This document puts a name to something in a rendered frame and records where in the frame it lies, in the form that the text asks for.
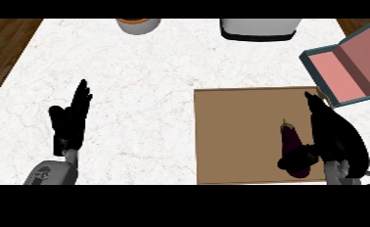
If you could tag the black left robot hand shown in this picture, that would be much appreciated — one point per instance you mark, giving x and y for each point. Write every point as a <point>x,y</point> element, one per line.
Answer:
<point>69,120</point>

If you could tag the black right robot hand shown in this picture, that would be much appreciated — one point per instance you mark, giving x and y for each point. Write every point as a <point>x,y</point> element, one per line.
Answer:
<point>337,136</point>

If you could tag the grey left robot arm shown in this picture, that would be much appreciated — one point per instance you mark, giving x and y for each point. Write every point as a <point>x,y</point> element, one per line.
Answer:
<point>56,170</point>

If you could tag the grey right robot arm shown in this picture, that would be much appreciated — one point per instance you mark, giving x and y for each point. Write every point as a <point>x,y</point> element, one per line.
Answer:
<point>340,173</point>

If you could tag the purple eggplant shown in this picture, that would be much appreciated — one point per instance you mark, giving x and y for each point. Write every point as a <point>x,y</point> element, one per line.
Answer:
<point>293,139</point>

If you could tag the brown flat tray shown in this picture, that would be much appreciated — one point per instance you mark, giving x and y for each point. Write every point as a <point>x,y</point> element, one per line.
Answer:
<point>246,133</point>

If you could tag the teal box with pink inside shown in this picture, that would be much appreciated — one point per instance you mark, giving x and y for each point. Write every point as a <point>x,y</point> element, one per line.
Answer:
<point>342,71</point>

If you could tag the grey pot with orange rim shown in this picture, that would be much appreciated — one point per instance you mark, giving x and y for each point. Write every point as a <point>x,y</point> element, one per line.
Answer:
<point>137,26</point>

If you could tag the white appliance with black base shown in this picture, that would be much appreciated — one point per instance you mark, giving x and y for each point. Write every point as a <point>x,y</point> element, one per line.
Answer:
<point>259,28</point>

